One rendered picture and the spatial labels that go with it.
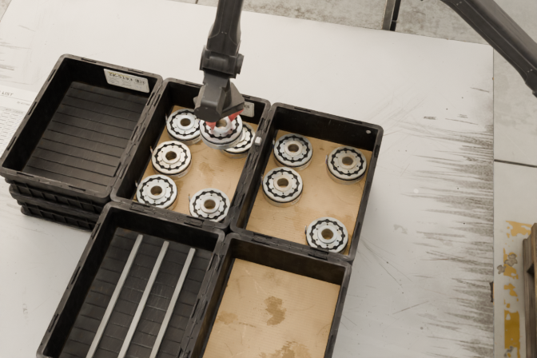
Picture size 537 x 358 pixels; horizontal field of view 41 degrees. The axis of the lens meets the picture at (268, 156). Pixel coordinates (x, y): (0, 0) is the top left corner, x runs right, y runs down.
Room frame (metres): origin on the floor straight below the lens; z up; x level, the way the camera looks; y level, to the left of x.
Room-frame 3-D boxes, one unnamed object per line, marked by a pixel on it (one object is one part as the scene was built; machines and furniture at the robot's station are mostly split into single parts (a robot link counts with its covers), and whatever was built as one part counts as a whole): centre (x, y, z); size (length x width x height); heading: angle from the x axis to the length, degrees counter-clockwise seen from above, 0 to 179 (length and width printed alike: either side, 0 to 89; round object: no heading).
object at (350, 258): (0.93, -0.10, 0.92); 0.40 x 0.30 x 0.02; 166
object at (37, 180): (1.07, 0.48, 0.92); 0.40 x 0.30 x 0.02; 166
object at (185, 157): (1.02, 0.25, 0.86); 0.10 x 0.10 x 0.01
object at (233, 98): (0.99, 0.12, 1.15); 0.10 x 0.07 x 0.07; 121
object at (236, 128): (1.00, 0.12, 1.03); 0.10 x 0.10 x 0.01
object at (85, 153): (1.07, 0.48, 0.87); 0.40 x 0.30 x 0.11; 166
